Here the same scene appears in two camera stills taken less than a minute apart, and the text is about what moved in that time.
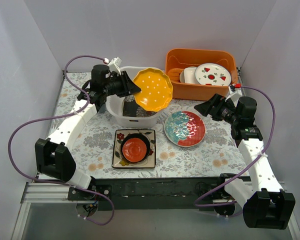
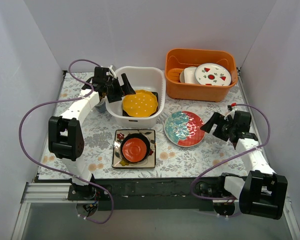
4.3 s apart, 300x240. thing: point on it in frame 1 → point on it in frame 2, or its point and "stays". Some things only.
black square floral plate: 131,109 → 156,94
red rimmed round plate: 184,128 stays
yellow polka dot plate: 156,89 → 143,103
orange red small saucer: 134,150 stays
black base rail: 154,193 stays
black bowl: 137,136 stays
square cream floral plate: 119,162 stays
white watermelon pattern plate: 213,74 stays
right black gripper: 213,106 → 221,129
